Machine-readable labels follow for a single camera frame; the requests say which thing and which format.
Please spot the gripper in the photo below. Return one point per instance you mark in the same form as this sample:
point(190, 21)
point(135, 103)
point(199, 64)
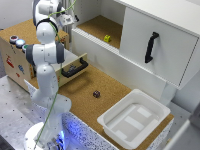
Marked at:
point(66, 21)

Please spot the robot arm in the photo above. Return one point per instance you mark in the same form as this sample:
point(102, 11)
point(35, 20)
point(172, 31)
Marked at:
point(45, 78)

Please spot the yellow block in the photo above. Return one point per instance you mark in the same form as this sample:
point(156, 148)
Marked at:
point(107, 38)

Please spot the purple block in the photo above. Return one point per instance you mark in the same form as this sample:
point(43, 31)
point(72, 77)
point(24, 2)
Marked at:
point(96, 94)

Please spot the wooden drawer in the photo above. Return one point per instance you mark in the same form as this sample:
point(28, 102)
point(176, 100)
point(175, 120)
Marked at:
point(71, 61)

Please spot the green button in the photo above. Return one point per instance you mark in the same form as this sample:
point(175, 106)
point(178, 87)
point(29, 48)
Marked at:
point(24, 47)

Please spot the blue button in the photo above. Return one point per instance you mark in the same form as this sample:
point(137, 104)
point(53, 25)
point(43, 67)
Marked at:
point(20, 43)

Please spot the red button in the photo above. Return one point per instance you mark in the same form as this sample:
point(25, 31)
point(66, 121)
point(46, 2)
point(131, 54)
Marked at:
point(13, 38)

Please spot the white cabinet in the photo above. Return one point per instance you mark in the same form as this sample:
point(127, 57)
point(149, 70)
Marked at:
point(110, 63)

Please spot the wooden drawer box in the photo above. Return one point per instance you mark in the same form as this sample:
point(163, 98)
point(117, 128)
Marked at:
point(13, 63)

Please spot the white sliding door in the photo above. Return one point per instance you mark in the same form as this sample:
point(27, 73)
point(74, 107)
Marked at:
point(173, 50)

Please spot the white plastic box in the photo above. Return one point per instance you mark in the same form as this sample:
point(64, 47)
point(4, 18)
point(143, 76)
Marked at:
point(133, 121)

